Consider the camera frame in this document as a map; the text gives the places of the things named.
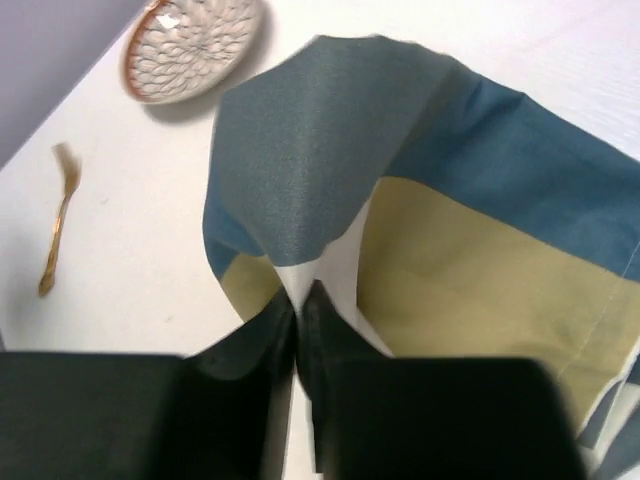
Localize floral patterned ceramic plate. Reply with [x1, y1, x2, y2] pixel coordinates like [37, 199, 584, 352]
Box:
[120, 0, 265, 105]

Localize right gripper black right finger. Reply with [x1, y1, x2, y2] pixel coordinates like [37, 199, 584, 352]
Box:
[298, 282, 587, 479]

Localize blue yellow striped cloth placemat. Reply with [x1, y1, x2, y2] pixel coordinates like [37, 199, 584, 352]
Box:
[203, 36, 639, 479]

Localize gold fork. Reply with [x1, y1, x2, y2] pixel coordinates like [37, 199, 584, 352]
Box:
[38, 143, 81, 298]

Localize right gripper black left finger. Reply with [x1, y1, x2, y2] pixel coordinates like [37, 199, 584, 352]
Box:
[1, 293, 295, 480]

